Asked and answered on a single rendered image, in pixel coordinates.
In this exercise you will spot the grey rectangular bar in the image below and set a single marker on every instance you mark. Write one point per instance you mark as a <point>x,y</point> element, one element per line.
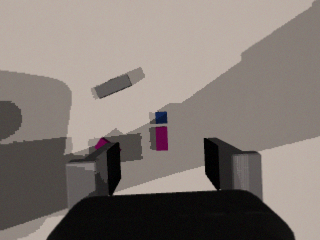
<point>113,86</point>

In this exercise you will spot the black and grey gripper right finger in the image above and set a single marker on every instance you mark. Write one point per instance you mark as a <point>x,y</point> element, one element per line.
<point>229,168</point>

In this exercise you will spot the small dark blue block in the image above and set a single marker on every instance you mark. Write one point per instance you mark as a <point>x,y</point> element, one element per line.
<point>161,117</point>

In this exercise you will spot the dark magenta block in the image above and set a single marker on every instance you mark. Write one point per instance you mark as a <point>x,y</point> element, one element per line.
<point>161,138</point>
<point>101,142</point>

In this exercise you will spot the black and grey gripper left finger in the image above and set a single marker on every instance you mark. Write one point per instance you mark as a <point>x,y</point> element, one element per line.
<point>96,175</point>

